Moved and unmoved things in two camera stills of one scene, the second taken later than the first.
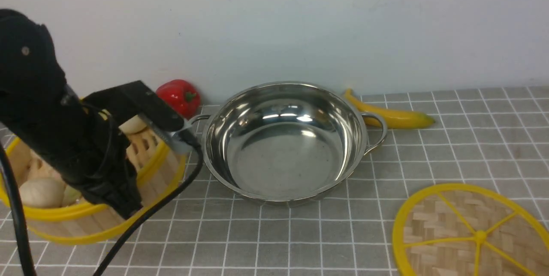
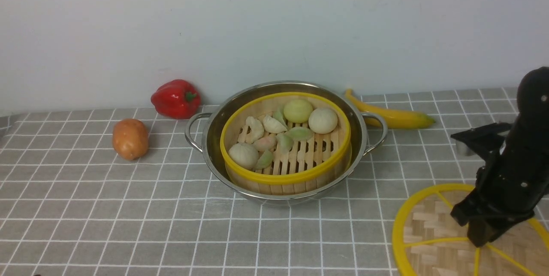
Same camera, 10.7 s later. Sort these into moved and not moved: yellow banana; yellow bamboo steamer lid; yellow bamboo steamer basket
Moved: yellow bamboo steamer basket
Not moved: yellow bamboo steamer lid; yellow banana
